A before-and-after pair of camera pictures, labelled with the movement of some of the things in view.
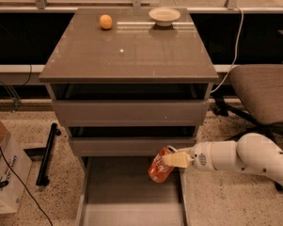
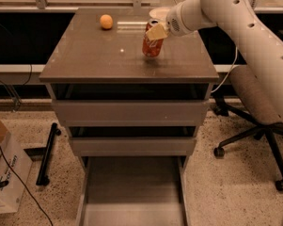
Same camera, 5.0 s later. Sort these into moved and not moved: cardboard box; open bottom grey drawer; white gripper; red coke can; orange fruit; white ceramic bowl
Moved: white gripper; red coke can
Not moved: orange fruit; open bottom grey drawer; white ceramic bowl; cardboard box
